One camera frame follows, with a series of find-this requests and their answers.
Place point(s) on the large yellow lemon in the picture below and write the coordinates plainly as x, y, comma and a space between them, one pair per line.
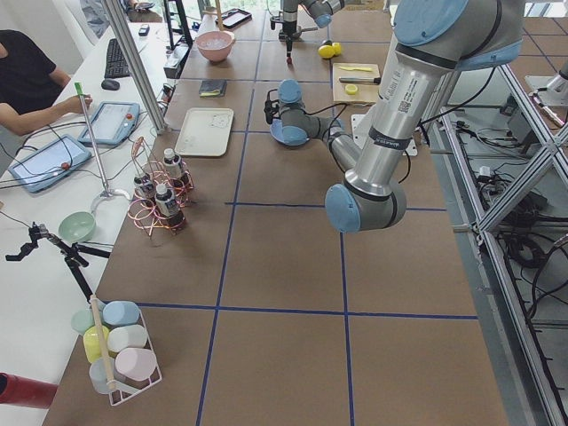
326, 51

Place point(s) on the steel knife handle tube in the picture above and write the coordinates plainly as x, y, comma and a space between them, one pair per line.
361, 80

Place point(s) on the small yellow lemon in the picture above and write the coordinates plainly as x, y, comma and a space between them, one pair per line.
337, 48

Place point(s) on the pink pastel cup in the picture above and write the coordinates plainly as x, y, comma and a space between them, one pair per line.
137, 364

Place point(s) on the red cylinder bottle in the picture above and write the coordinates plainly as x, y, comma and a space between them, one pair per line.
22, 391

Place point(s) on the wooden cutting board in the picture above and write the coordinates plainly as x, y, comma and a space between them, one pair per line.
367, 94

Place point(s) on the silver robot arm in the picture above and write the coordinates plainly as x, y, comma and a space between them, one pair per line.
320, 11
430, 39

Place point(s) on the grey folded cloth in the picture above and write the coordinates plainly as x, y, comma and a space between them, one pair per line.
212, 88

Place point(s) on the aluminium frame post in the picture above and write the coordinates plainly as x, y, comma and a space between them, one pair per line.
119, 23

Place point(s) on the cream bear serving tray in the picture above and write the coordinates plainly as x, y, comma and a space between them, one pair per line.
205, 132

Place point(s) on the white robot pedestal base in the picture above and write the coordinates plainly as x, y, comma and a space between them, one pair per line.
360, 125

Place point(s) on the blue plastic plate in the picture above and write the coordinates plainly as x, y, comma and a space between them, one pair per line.
277, 133

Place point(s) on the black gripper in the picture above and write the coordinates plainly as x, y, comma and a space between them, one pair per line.
275, 116
289, 27

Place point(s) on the dark tea bottle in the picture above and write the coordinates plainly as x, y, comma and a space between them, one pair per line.
145, 189
168, 206
173, 165

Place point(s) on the white wire cup rack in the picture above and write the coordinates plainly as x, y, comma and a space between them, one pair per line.
104, 377

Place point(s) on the white pastel cup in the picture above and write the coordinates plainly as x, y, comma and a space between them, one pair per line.
131, 336

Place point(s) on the lemon half slice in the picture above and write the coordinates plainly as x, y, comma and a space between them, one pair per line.
351, 89

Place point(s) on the black computer mouse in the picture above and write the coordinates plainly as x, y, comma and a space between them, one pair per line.
110, 85

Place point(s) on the blue teach pendant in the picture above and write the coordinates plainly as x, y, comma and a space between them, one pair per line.
50, 164
113, 122

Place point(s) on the black keyboard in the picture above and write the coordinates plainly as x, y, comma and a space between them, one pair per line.
116, 64

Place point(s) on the yellow plastic knife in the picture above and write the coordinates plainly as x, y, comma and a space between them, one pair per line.
358, 69

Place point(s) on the steel ice scoop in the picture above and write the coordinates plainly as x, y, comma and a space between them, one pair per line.
299, 31

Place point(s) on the blue teach pendant near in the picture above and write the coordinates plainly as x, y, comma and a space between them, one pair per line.
50, 164

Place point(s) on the yellow pastel cup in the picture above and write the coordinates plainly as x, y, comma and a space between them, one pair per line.
91, 344

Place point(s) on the blue pastel cup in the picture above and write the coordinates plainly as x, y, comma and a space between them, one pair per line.
121, 313

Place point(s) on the blue teach pendant far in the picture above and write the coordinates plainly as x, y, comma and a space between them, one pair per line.
113, 122

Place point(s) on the pink bowl of ice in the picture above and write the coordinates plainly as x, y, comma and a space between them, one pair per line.
215, 46

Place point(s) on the copper wire bottle rack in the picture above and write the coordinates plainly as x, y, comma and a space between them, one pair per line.
149, 219

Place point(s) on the seated person black shirt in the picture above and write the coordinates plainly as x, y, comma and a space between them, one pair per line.
30, 86

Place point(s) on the mint green bowl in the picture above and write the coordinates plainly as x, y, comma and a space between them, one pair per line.
77, 227

